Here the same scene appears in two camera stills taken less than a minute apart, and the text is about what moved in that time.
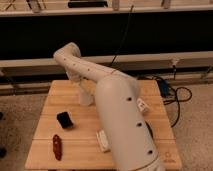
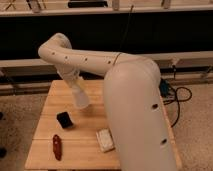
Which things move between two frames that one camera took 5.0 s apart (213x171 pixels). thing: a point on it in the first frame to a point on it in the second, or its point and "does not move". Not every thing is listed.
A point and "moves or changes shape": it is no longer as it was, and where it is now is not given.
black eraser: (64, 119) does not move
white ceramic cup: (87, 90) moves or changes shape
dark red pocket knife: (57, 146) does not move
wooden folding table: (66, 138) does not move
